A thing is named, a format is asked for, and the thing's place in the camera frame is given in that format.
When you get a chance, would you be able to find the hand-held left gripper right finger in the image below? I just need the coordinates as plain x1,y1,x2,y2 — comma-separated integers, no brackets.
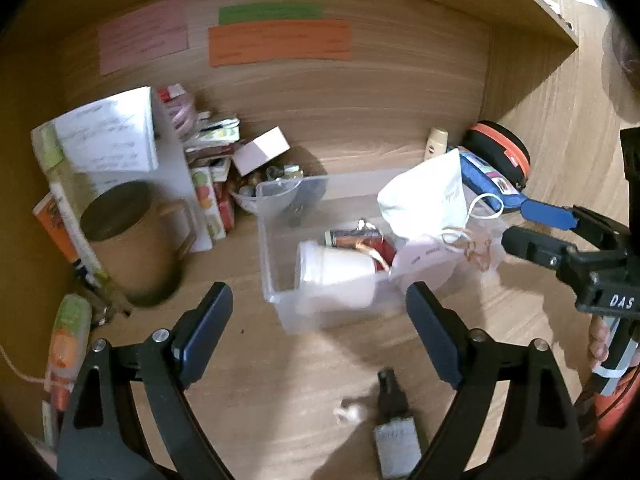
405,281,585,480

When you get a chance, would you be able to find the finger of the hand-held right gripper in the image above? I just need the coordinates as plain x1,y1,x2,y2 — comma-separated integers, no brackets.
501,226,578,283
520,199,632,252

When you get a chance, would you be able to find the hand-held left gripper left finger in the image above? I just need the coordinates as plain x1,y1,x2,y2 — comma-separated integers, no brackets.
56,281,236,480

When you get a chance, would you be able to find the sheer pouch with gold cord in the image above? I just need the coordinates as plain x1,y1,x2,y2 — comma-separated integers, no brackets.
440,220,507,274

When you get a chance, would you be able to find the red small pouch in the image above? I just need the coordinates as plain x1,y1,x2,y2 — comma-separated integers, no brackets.
368,238,401,273

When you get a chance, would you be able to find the clear plastic storage box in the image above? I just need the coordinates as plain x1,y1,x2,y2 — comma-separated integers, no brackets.
256,167,507,335

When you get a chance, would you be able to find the white plastic cup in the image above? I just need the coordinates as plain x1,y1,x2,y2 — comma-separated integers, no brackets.
294,240,377,314

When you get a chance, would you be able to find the person's right forearm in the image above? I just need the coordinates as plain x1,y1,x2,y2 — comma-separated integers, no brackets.
582,365,640,450

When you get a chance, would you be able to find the wooden desktop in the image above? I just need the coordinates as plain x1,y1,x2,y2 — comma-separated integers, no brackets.
30,150,621,480

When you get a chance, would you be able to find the person's right hand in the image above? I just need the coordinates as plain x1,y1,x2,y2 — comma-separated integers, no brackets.
586,317,612,372

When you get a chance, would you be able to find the blue pencil case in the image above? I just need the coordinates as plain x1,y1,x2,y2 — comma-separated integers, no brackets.
459,147,527,211

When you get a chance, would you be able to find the black and orange round case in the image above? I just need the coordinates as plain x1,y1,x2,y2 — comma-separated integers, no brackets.
464,120,532,192

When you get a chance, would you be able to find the brown mug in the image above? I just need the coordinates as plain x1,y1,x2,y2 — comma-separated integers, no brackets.
80,181,197,307

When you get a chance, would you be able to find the black and grey small bottle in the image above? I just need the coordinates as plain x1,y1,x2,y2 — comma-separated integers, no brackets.
375,367,422,480

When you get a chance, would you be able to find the small white object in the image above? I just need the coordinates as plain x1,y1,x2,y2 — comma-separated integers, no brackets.
333,399,367,424

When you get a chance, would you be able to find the red carton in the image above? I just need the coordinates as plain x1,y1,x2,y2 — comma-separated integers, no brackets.
215,182,237,234

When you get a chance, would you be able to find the fruit print juice carton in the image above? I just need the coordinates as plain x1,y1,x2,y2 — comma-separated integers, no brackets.
190,165,229,242

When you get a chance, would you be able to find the beige small tube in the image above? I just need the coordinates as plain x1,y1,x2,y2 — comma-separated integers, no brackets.
425,127,449,162

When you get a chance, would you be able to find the orange and green tube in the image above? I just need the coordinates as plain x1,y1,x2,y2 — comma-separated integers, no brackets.
44,294,94,414

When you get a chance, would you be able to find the clear bowl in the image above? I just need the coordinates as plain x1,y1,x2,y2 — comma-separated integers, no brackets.
230,172,304,216

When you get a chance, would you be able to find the orange book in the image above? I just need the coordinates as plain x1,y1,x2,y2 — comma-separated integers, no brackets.
32,194,84,267

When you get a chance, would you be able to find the small white box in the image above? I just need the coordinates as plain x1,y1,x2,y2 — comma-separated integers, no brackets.
232,126,292,177

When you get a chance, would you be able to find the green and white packet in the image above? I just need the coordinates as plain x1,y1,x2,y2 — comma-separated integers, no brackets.
197,116,241,144

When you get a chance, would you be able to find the white handwritten notepad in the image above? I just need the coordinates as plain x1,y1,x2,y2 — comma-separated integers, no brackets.
54,86,160,174

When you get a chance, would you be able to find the pink packaging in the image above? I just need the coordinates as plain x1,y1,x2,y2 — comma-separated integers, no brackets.
157,85,197,137

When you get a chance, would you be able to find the orange sticky note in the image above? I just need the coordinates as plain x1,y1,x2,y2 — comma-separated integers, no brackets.
207,20,354,69

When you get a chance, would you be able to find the pink sticky note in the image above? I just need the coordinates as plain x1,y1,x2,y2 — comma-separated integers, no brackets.
98,2,190,76

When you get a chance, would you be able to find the green sticky note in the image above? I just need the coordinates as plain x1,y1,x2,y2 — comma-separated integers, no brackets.
218,2,325,26

